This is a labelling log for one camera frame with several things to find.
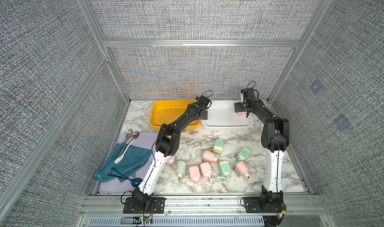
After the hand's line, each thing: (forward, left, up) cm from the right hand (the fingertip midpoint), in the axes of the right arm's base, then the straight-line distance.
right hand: (245, 101), depth 105 cm
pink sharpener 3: (-46, +30, -2) cm, 55 cm away
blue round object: (-51, +69, -9) cm, 86 cm away
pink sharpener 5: (-47, +12, -2) cm, 49 cm away
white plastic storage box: (-3, +15, -13) cm, 20 cm away
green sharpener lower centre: (-47, +20, -2) cm, 51 cm away
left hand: (-7, +32, -4) cm, 33 cm away
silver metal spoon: (-22, +79, -7) cm, 83 cm away
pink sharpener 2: (-49, +36, -2) cm, 61 cm away
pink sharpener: (-42, +49, -2) cm, 65 cm away
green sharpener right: (-39, +9, -2) cm, 40 cm away
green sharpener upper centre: (-33, +22, -2) cm, 40 cm away
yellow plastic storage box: (0, +60, -11) cm, 61 cm away
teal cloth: (-37, +72, -9) cm, 82 cm away
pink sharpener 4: (-40, +28, -1) cm, 49 cm away
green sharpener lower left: (-47, +43, -1) cm, 64 cm away
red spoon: (-22, +75, -7) cm, 78 cm away
